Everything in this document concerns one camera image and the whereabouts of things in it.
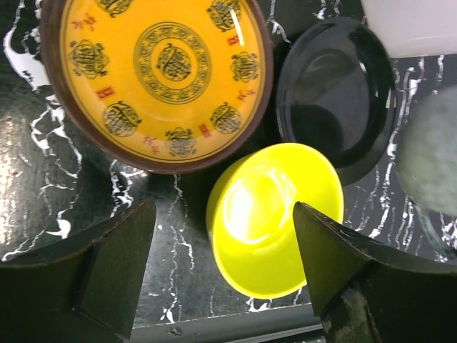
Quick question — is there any yellow plastic bowl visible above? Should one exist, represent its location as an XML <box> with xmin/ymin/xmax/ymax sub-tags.
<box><xmin>206</xmin><ymin>143</ymin><xmax>344</xmax><ymax>299</ymax></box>

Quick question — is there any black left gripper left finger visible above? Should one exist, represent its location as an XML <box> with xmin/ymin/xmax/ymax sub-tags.
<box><xmin>1</xmin><ymin>199</ymin><xmax>156</xmax><ymax>342</ymax></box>

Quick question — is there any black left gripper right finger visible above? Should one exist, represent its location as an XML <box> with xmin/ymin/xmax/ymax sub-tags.
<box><xmin>293</xmin><ymin>202</ymin><xmax>456</xmax><ymax>342</ymax></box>

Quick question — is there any grey ceramic mug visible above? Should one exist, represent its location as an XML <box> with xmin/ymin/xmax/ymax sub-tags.
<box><xmin>396</xmin><ymin>86</ymin><xmax>456</xmax><ymax>259</ymax></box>

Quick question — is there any amber transparent plate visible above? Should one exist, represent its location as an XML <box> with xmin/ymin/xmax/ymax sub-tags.
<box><xmin>40</xmin><ymin>1</ymin><xmax>273</xmax><ymax>174</ymax></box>

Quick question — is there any black saucer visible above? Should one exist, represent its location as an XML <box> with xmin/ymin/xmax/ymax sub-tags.
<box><xmin>276</xmin><ymin>17</ymin><xmax>396</xmax><ymax>185</ymax></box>

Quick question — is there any translucent white plastic bin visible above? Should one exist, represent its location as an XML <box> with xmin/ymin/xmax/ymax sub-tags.
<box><xmin>361</xmin><ymin>0</ymin><xmax>456</xmax><ymax>58</ymax></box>

